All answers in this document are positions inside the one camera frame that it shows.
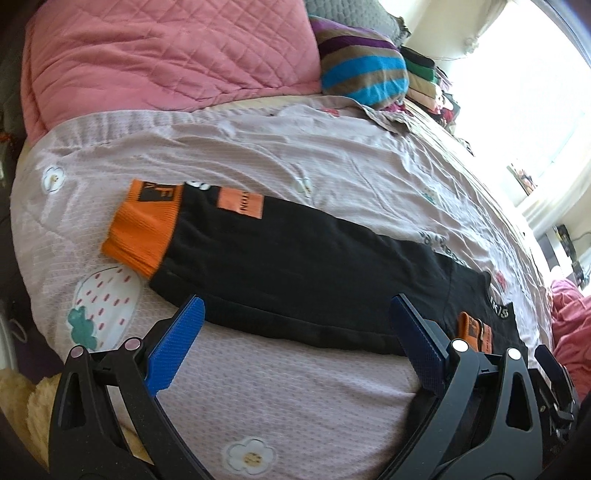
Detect striped knitted pillow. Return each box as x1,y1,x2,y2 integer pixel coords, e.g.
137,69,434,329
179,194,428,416
308,15,409,110

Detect yellow plush toy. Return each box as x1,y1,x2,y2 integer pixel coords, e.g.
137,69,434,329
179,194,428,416
0,369,148,472

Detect white curtain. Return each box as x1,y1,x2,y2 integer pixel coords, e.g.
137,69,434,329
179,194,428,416
515,175,591,232

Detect small colourful ornament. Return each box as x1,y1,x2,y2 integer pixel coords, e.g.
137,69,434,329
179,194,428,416
508,161,539,192

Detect pink quilted pillow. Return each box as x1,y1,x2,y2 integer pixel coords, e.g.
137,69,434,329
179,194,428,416
21,0,322,141

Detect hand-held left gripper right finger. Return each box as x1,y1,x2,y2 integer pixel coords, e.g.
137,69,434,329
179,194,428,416
390,295,536,480

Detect black pants with orange cuffs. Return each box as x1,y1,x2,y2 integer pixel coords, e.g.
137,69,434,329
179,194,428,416
102,179,527,358

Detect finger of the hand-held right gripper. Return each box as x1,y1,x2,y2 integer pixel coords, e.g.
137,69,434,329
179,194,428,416
551,357,580,416
534,344,563,393

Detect dark box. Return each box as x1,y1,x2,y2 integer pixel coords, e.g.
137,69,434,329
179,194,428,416
551,224,591,287

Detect stack of folded clothes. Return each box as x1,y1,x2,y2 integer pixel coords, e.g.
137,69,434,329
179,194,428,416
402,45,462,134

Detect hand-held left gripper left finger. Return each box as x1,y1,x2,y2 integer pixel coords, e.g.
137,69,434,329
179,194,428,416
48,295,213,480

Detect pink crumpled cloth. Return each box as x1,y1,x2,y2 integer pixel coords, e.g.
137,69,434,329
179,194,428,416
549,277,591,398

